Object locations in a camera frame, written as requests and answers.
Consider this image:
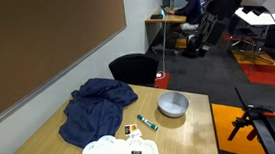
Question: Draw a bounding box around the small white box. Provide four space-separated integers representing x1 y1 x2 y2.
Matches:
124 123 140 136

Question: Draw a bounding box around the dark blue cloth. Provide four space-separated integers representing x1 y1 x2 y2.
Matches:
54 74 143 151

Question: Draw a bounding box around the grey metal bowl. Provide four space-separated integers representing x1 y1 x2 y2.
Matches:
156 90 191 120

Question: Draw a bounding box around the wooden wall desk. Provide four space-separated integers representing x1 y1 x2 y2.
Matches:
143 6 188 28

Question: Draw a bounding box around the green white marker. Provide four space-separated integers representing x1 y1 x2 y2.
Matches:
136 112 159 133

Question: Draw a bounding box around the flat black desk item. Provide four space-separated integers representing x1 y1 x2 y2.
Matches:
149 13 165 21

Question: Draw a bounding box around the black office chair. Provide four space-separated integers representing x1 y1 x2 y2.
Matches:
107 51 162 91

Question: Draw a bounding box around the small white card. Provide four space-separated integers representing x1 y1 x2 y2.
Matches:
129 129 144 140

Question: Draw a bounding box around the white hanging cable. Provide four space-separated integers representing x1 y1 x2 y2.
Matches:
151 15 173 80

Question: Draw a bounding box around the brown cork board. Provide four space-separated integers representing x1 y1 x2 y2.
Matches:
0 0 136 131

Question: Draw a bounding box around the black orange clamp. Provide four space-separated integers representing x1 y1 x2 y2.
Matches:
245 103 275 122
226 116 261 143

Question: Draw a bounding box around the seated person in dark top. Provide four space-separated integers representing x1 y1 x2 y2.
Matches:
166 0 205 34

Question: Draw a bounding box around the white table top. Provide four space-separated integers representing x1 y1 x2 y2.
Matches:
234 4 275 30

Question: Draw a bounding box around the open laptop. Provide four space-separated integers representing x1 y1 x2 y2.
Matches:
159 4 170 19

